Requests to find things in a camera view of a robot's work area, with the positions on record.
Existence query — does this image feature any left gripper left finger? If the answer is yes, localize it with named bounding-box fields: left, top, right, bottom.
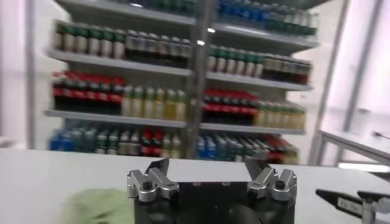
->
left=126, top=157, right=180, bottom=203

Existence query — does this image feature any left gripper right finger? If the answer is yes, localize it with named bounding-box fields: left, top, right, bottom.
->
left=243, top=156, right=298, bottom=202

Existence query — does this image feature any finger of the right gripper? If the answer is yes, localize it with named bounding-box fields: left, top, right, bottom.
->
left=356, top=190, right=390, bottom=214
left=315, top=188, right=378, bottom=224

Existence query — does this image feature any light green t-shirt red print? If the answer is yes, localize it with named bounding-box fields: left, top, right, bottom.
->
left=60, top=188, right=135, bottom=224

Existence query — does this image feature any white cap dark tea bottle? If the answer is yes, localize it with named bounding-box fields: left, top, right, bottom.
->
left=235, top=137, right=244, bottom=163
left=261, top=138, right=270, bottom=164
left=118, top=132, right=130, bottom=155
left=95, top=131, right=108, bottom=154
left=129, top=132, right=141, bottom=156
left=243, top=137, right=254, bottom=158
left=252, top=138, right=262, bottom=158
left=107, top=131, right=119, bottom=155

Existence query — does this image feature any clear green label bottle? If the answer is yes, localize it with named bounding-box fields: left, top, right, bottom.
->
left=216, top=136, right=226, bottom=162
left=300, top=12, right=310, bottom=35
left=266, top=9, right=276, bottom=31
left=308, top=13, right=319, bottom=36
left=83, top=130, right=96, bottom=153
left=225, top=136, right=235, bottom=163
left=292, top=11, right=301, bottom=34
left=283, top=10, right=293, bottom=33
left=275, top=9, right=285, bottom=32
left=71, top=129, right=85, bottom=152

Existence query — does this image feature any silver shelf board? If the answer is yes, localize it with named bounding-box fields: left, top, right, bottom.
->
left=207, top=71, right=313, bottom=92
left=199, top=122, right=305, bottom=136
left=56, top=0, right=196, bottom=27
left=213, top=23, right=320, bottom=51
left=44, top=109, right=187, bottom=128
left=47, top=49, right=193, bottom=77

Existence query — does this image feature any blue label water bottle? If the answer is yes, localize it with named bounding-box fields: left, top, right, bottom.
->
left=60, top=129, right=73, bottom=152
left=235, top=0, right=244, bottom=23
left=251, top=0, right=260, bottom=24
left=49, top=129, right=61, bottom=151
left=216, top=0, right=226, bottom=21
left=196, top=136, right=207, bottom=161
left=206, top=136, right=216, bottom=161
left=225, top=0, right=235, bottom=22
left=258, top=0, right=268, bottom=25
left=243, top=0, right=252, bottom=23

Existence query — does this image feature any white side table right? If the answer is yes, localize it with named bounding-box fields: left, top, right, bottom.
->
left=315, top=129, right=390, bottom=167

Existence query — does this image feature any metal drink shelf rack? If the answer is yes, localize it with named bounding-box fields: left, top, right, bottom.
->
left=44, top=0, right=202, bottom=159
left=194, top=0, right=351, bottom=166

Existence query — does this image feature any green cap tea bottle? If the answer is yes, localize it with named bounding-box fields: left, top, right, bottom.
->
left=113, top=29, right=126, bottom=60
left=75, top=26, right=88, bottom=55
left=101, top=27, right=114, bottom=58
left=245, top=51, right=256, bottom=77
left=216, top=47, right=227, bottom=74
left=255, top=53, right=264, bottom=79
left=54, top=23, right=65, bottom=52
left=235, top=50, right=246, bottom=76
left=88, top=26, right=101, bottom=57
left=207, top=45, right=218, bottom=72
left=64, top=24, right=76, bottom=53
left=225, top=48, right=236, bottom=75

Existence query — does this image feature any tan label dark bottle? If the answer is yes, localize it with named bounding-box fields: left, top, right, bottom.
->
left=288, top=57, right=297, bottom=83
left=263, top=54, right=274, bottom=80
left=296, top=59, right=304, bottom=85
left=280, top=57, right=289, bottom=82
left=272, top=55, right=282, bottom=82
left=303, top=60, right=311, bottom=85

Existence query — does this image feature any white cap dark label bottle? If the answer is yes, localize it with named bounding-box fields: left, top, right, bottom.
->
left=180, top=38, right=191, bottom=68
left=169, top=36, right=181, bottom=67
left=126, top=30, right=138, bottom=61
left=136, top=31, right=147, bottom=63
left=158, top=35, right=171, bottom=65
left=147, top=32, right=159, bottom=64

